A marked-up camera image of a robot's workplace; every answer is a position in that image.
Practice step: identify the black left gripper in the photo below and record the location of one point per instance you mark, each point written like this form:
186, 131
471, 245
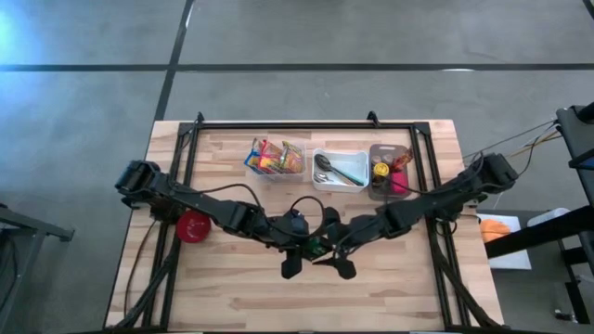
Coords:
287, 229

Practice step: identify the red orange seasoning packet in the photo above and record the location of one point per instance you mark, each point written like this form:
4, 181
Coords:
401, 158

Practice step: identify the black beam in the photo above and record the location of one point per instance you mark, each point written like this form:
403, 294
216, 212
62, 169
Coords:
533, 236

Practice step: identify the yellow-lidded jar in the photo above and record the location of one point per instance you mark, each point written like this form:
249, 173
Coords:
381, 170

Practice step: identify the green ramen packet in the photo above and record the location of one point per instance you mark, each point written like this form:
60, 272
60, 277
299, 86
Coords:
293, 160

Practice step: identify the white plastic bin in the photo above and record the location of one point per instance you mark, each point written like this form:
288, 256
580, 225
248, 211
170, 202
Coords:
357, 160

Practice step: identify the clear plastic bin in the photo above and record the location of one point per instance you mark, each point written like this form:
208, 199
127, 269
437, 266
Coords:
301, 176

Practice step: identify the red beef ramen packet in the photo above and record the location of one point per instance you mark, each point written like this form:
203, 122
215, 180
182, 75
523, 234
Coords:
269, 160

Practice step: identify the smoky grey plastic bin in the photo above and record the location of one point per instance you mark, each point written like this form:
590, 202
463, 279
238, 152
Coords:
387, 149

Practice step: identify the red and black bowl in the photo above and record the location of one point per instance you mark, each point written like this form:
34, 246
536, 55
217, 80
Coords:
192, 226

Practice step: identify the green tin box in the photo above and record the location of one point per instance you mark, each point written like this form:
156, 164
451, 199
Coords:
318, 246

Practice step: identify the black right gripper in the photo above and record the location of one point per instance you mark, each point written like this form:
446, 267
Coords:
357, 232

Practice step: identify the small glass saffron jar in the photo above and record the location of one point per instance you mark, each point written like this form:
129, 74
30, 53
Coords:
376, 159

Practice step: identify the grey metal stand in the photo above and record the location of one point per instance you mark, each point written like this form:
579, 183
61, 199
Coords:
28, 225

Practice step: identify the orange object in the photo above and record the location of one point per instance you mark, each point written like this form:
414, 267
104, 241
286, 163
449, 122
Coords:
494, 230

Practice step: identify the dark metal spoon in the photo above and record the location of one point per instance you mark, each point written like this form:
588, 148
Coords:
322, 162

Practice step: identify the white paper sheet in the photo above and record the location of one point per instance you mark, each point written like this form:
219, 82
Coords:
510, 262

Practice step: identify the black equipment cart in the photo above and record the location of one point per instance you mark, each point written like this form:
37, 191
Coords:
577, 139

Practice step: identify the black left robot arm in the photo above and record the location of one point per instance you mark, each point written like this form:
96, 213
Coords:
185, 197

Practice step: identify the black aluminium table frame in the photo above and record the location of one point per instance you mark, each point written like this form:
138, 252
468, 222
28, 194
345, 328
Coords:
325, 125

